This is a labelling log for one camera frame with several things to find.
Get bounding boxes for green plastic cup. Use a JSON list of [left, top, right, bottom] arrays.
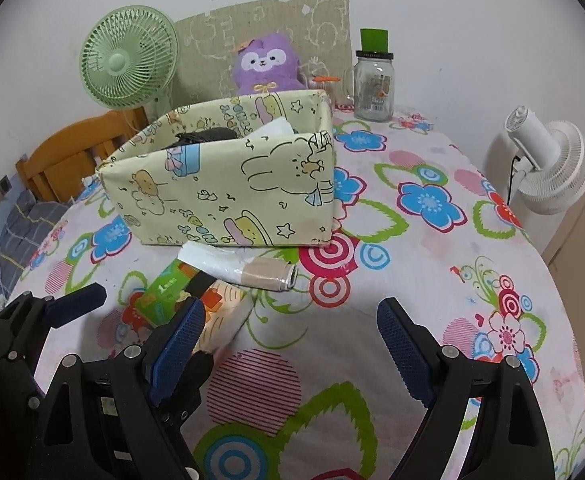
[[360, 27, 390, 53]]

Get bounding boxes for green patterned wall mat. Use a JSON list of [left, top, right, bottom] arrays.
[[172, 0, 352, 111]]

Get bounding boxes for gray plaid blanket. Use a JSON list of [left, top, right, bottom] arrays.
[[0, 195, 73, 301]]

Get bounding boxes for wooden chair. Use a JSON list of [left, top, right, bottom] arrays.
[[15, 110, 150, 203]]

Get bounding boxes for white clip fan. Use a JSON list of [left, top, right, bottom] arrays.
[[503, 105, 585, 216]]

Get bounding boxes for gray cloth pouch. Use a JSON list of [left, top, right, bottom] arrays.
[[165, 129, 238, 150]]

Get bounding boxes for green desk fan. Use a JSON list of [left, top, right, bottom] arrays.
[[81, 5, 180, 126]]

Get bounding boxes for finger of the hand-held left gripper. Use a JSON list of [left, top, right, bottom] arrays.
[[47, 282, 107, 328], [165, 349, 218, 438]]

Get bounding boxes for white tube with silver cap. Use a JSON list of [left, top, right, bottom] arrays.
[[176, 241, 301, 292]]

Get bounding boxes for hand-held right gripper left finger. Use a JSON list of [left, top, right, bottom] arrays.
[[25, 296, 206, 480]]

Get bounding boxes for black fan cable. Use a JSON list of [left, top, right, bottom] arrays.
[[507, 152, 528, 206]]

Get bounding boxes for green and orange tissue packet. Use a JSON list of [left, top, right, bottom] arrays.
[[132, 265, 256, 361]]

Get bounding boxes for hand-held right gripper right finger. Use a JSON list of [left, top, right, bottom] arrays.
[[377, 297, 556, 480]]

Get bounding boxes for purple plush toy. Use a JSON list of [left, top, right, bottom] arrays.
[[232, 31, 303, 97]]

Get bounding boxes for glass jar with black lid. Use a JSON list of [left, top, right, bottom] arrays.
[[341, 50, 396, 122]]

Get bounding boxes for yellow patterned storage box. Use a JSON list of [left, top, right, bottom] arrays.
[[96, 89, 336, 248]]

